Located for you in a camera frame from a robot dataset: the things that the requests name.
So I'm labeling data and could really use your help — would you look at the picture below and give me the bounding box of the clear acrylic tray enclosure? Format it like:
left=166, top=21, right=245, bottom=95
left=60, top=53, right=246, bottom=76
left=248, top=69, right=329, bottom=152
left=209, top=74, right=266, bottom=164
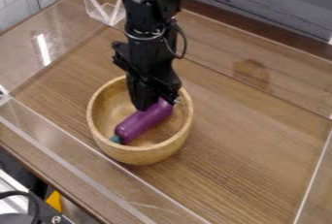
left=0, top=0, right=332, bottom=224

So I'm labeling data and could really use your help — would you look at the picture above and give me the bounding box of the black cable loop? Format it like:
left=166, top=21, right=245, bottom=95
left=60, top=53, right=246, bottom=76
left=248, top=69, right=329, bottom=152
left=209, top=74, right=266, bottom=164
left=0, top=191, right=44, bottom=224

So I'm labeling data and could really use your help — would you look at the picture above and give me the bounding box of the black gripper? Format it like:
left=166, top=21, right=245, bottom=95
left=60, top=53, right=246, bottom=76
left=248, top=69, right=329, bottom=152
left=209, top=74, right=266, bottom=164
left=111, top=33, right=182, bottom=112

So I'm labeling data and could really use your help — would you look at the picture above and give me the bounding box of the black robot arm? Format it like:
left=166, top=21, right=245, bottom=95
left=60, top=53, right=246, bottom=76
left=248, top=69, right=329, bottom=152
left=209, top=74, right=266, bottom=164
left=111, top=0, right=186, bottom=111

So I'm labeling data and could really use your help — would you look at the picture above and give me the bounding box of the brown wooden bowl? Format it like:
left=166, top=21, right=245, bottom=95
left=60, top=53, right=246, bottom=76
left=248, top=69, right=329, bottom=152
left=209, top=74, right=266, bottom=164
left=87, top=76, right=193, bottom=165

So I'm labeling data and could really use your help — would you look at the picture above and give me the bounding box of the purple toy eggplant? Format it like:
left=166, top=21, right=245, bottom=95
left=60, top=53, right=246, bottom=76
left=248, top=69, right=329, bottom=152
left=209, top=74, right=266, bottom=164
left=110, top=99, right=174, bottom=144

